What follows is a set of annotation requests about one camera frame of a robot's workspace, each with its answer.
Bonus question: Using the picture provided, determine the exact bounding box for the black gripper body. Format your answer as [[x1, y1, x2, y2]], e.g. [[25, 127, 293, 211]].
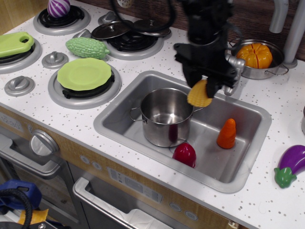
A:
[[174, 39, 237, 87]]

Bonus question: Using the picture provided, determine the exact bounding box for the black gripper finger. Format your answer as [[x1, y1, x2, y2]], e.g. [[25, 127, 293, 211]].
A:
[[182, 63, 203, 88], [206, 76, 224, 98]]

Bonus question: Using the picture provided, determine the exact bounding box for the yellow toy corn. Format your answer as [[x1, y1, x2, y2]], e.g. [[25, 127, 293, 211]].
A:
[[187, 80, 213, 107]]

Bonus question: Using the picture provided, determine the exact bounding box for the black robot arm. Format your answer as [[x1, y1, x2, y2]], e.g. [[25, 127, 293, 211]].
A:
[[174, 0, 242, 98]]

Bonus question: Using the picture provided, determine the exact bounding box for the steel pot in sink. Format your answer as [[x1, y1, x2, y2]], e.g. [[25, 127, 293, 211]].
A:
[[129, 88, 197, 147]]

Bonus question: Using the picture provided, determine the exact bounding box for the small steel pot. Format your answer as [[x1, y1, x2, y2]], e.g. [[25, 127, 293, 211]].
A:
[[229, 38, 289, 80]]

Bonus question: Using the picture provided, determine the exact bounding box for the silver sink basin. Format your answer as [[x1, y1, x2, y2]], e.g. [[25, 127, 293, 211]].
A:
[[93, 71, 272, 193]]

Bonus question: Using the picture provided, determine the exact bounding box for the steel pot lid right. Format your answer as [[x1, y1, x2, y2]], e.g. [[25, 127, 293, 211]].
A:
[[133, 19, 171, 37]]

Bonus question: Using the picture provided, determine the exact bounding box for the steel pot lid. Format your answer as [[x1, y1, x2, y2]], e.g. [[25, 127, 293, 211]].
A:
[[133, 19, 171, 37], [91, 20, 133, 40]]

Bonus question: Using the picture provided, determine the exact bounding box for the steel pot lid left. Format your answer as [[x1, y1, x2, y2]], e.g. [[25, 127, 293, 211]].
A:
[[91, 20, 133, 40]]

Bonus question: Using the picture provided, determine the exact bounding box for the orange toy pumpkin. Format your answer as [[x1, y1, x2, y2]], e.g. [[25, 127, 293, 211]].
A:
[[236, 43, 273, 69]]

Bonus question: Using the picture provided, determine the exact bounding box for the orange toy carrot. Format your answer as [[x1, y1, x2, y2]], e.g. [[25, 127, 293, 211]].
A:
[[216, 118, 236, 149]]

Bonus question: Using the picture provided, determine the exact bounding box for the back right stove burner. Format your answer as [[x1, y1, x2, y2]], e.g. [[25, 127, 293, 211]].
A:
[[104, 31, 166, 61]]

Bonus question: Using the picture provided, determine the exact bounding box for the stove burner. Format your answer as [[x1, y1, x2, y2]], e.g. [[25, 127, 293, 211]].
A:
[[104, 31, 166, 61], [33, 5, 91, 36], [0, 39, 42, 74], [48, 67, 122, 110]]

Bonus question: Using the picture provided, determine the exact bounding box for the red toy pepper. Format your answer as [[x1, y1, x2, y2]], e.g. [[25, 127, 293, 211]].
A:
[[172, 143, 197, 168]]

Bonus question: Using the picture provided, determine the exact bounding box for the hanging white slotted spoon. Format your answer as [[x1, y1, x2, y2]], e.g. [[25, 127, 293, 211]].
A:
[[117, 0, 134, 9]]

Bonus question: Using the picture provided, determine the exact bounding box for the silver stove knob rear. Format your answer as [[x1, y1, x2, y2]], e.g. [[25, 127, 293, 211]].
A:
[[98, 11, 119, 25]]

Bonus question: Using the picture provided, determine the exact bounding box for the silver stove knob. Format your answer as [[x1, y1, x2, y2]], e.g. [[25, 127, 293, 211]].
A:
[[98, 11, 119, 25], [42, 51, 69, 69], [4, 76, 35, 97], [73, 29, 92, 38]]

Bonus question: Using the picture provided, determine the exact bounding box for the green toy plate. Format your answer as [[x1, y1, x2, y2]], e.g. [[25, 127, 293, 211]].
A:
[[57, 58, 112, 91]]

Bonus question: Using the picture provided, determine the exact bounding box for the green toy bitter gourd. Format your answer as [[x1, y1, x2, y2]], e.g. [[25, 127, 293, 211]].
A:
[[65, 37, 110, 59]]

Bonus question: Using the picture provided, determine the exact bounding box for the purple toy eggplant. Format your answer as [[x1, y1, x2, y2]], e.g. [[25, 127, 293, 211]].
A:
[[274, 145, 305, 188]]

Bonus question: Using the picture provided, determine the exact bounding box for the silver stove knob back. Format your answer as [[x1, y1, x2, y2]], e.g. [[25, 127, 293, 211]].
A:
[[73, 29, 92, 38]]

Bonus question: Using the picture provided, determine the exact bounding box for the front right stove burner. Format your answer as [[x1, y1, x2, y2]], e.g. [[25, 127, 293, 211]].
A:
[[48, 67, 122, 110]]

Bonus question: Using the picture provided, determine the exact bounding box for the back left stove burner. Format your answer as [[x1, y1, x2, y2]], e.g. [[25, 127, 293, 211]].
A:
[[33, 5, 91, 36]]

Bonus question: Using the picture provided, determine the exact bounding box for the silver stove knob middle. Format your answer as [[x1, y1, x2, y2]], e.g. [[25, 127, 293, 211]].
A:
[[42, 51, 69, 69]]

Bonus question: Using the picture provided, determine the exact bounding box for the purple striped toy ball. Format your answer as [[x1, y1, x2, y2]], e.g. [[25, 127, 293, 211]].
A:
[[47, 0, 71, 19]]

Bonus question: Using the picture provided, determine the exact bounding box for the silver oven dial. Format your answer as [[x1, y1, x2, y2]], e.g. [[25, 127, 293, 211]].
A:
[[29, 129, 60, 157]]

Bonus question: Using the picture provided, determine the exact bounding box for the silver stove knob front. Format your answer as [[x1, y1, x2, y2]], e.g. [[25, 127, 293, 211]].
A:
[[4, 76, 35, 97]]

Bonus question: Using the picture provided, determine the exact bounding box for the front left stove burner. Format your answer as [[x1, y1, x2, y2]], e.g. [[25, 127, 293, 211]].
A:
[[0, 39, 42, 74]]

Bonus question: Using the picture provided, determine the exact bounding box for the green toy cutting board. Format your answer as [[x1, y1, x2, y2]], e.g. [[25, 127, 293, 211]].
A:
[[0, 32, 34, 58]]

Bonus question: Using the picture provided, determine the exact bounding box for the blue clamp tool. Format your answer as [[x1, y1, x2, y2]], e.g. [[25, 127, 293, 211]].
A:
[[0, 179, 42, 212]]

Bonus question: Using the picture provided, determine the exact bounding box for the silver dishwasher door handle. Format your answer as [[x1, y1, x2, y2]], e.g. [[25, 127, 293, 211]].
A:
[[73, 177, 175, 229]]

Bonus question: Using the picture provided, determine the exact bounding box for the silver oven door handle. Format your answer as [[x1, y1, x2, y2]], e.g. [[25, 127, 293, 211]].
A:
[[0, 134, 61, 179]]

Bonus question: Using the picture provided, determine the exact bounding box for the black corrugated hose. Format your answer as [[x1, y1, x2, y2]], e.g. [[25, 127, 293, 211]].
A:
[[0, 188, 33, 229]]

